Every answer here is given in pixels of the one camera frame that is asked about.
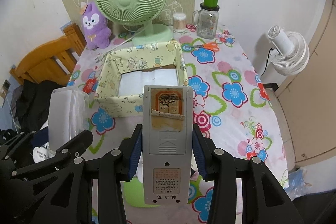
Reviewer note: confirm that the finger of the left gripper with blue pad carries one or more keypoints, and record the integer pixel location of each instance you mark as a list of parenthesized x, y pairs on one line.
[(77, 145)]

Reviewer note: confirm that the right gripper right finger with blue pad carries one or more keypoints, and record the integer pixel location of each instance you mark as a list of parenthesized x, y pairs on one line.
[(199, 147)]

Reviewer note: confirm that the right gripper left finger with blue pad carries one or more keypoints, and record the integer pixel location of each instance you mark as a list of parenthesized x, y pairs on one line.
[(136, 150)]

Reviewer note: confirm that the green rounded pad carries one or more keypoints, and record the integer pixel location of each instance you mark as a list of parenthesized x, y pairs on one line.
[(133, 193)]

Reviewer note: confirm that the translucent plastic box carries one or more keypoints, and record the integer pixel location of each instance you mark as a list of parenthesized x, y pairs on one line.
[(67, 115)]

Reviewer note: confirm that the white remote control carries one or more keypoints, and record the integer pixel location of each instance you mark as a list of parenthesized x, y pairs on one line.
[(167, 135)]

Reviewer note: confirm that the floral tablecloth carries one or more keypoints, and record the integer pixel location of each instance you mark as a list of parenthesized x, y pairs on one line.
[(231, 106)]

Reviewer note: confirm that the black clothing pile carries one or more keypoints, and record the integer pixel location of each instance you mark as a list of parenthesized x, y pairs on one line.
[(32, 106)]

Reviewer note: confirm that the yellow-green cartoon storage box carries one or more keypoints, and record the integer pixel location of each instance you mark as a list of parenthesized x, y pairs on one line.
[(125, 73)]

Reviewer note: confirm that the orange wooden chair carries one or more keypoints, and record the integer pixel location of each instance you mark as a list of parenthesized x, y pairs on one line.
[(54, 61)]

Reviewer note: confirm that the purple plush toy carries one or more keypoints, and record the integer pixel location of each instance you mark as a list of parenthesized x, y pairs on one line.
[(95, 27)]

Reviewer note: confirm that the glass mason jar mug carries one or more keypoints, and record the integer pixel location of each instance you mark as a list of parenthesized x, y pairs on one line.
[(206, 20)]

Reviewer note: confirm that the cotton swab container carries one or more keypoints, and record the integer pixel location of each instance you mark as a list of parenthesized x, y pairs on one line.
[(179, 22)]

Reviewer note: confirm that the white standing fan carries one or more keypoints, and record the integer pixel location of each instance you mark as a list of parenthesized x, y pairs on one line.
[(290, 54)]

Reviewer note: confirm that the orange handled scissors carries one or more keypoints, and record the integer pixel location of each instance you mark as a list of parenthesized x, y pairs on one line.
[(209, 46)]

